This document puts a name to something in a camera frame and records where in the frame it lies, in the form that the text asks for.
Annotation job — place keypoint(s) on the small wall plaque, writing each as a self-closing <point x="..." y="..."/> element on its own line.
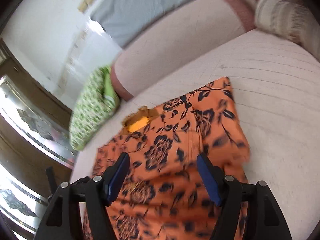
<point x="85" y="4"/>

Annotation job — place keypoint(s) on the pink quilted mattress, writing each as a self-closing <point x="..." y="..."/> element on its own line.
<point x="276" y="90"/>

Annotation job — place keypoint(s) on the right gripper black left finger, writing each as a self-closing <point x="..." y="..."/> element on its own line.
<point x="62" y="217"/>

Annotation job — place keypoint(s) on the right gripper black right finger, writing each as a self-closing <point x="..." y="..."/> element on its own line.
<point x="264" y="220"/>

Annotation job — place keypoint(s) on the green white patterned pillow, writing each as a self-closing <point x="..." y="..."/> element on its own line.
<point x="97" y="102"/>

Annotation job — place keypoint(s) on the wooden glass-panel door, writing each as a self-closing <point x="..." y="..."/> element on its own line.
<point x="34" y="141"/>

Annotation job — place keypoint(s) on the beige striped cloth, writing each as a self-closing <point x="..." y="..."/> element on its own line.
<point x="290" y="21"/>

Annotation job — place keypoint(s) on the orange black floral garment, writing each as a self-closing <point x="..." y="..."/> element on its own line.
<point x="163" y="196"/>

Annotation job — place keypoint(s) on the grey pillow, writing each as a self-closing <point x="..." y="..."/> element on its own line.
<point x="124" y="20"/>

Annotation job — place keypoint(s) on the pink bolster cushion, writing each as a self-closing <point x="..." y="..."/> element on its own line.
<point x="177" y="39"/>

